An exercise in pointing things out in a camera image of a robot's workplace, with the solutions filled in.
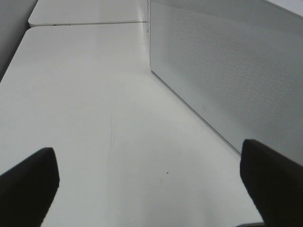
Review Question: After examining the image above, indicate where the white microwave door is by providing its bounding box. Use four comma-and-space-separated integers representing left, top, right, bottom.
150, 0, 303, 163

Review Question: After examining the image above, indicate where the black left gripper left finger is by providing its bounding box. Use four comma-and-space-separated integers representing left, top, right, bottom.
0, 148, 60, 227

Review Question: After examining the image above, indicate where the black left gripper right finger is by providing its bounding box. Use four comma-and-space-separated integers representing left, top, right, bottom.
240, 140, 303, 227

